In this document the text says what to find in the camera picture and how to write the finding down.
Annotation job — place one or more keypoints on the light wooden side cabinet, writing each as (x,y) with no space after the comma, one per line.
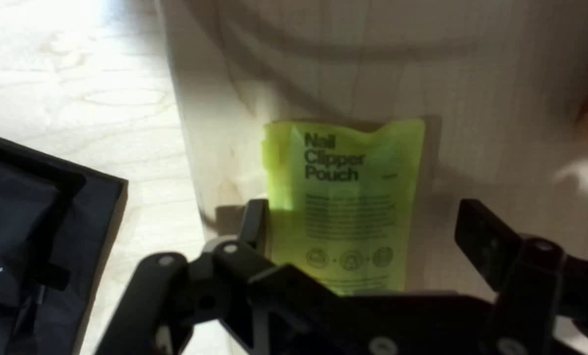
(97,79)

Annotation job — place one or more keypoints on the yellow-green nail clipper pouch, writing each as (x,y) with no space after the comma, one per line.
(350,203)

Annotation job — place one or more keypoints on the black open drawer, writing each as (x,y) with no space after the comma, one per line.
(30,217)

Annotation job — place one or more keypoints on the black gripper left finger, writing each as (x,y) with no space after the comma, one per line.
(176,296)

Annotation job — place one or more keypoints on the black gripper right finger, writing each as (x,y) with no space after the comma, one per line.
(531,282)

